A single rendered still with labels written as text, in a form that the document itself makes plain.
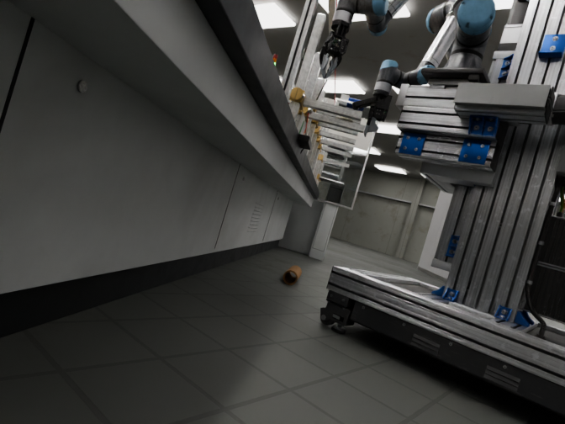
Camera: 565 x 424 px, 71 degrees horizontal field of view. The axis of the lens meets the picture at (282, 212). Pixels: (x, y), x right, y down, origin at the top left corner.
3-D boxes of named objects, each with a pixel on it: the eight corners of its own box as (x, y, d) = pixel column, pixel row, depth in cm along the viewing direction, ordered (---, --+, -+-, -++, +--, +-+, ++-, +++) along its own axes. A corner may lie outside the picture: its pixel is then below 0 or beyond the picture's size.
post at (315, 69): (294, 153, 186) (324, 55, 186) (293, 152, 183) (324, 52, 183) (287, 151, 187) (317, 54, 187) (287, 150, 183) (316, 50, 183)
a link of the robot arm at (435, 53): (488, 0, 178) (435, 89, 173) (468, 9, 188) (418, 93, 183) (472, -19, 174) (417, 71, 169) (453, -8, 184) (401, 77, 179)
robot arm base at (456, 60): (483, 90, 153) (491, 66, 153) (476, 71, 141) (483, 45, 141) (444, 88, 162) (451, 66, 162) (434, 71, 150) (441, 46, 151)
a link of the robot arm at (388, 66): (403, 64, 183) (388, 56, 180) (397, 87, 183) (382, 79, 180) (393, 68, 190) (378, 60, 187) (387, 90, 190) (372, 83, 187)
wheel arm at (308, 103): (359, 123, 162) (362, 113, 162) (360, 120, 159) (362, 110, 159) (259, 97, 168) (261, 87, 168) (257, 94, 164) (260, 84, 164)
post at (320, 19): (293, 130, 161) (326, 18, 162) (292, 129, 158) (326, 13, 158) (284, 129, 162) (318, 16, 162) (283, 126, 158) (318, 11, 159)
